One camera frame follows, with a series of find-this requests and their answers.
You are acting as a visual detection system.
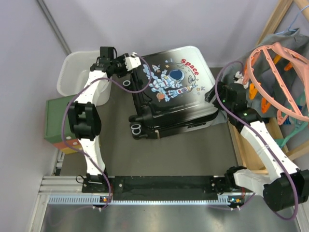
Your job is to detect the white black space suitcase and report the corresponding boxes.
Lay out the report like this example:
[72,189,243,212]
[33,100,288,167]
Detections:
[128,46,219,139]

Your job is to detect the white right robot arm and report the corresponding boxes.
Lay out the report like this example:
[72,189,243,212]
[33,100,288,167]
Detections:
[205,82,309,212]

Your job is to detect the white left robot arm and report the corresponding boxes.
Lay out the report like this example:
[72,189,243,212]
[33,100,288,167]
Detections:
[67,47,141,185]

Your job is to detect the white plastic basket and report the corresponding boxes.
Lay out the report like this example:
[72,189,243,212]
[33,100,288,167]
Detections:
[56,50,112,106]

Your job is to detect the grey shirt on hanger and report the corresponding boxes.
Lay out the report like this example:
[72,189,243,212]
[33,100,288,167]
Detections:
[221,29,309,118]

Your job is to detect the pink round clip hanger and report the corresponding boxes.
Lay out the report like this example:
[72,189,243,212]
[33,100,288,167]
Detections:
[242,42,309,125]

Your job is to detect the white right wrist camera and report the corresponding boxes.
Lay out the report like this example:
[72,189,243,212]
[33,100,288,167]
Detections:
[234,71,249,89]

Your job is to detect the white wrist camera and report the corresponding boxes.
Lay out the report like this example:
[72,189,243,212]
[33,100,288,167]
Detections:
[234,71,249,89]
[125,52,141,71]

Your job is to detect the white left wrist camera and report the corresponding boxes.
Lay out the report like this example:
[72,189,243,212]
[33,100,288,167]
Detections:
[125,52,141,71]

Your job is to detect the light blue wire hanger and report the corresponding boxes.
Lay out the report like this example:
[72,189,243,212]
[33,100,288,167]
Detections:
[276,11,302,35]

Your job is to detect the aluminium rail frame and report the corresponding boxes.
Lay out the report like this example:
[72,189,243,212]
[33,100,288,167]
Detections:
[31,149,309,232]

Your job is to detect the wooden clothes rack frame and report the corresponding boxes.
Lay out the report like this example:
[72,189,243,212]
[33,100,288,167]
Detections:
[228,0,309,174]

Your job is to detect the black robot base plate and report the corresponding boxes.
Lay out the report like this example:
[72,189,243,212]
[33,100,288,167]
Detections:
[82,174,241,201]

